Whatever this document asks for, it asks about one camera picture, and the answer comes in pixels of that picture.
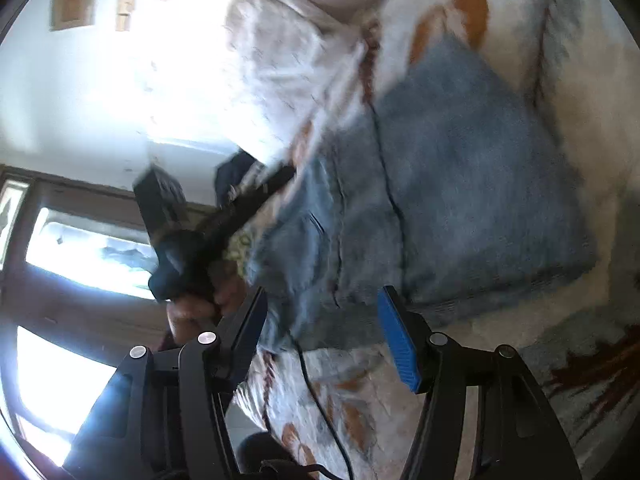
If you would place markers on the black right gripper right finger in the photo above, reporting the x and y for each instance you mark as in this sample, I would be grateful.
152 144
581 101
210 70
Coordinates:
516 432

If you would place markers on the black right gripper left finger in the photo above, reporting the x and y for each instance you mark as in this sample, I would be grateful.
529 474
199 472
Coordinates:
162 415

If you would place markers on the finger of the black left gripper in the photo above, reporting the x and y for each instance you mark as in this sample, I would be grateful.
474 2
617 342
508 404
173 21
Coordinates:
216 229

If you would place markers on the washed blue denim pants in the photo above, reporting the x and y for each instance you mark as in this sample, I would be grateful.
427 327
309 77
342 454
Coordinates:
449 189

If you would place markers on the person's left hand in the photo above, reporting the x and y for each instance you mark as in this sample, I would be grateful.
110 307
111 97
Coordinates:
184 313

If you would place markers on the dark cloth item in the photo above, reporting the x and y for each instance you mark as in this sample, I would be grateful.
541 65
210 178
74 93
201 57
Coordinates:
230 174

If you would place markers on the crumpled beige floral cloth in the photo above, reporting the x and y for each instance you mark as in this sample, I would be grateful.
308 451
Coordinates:
297 67

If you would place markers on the leaf-patterned beige blanket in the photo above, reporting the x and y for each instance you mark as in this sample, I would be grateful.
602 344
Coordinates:
576 66

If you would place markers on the window with dark frame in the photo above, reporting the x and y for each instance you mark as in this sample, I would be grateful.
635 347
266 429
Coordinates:
74 264

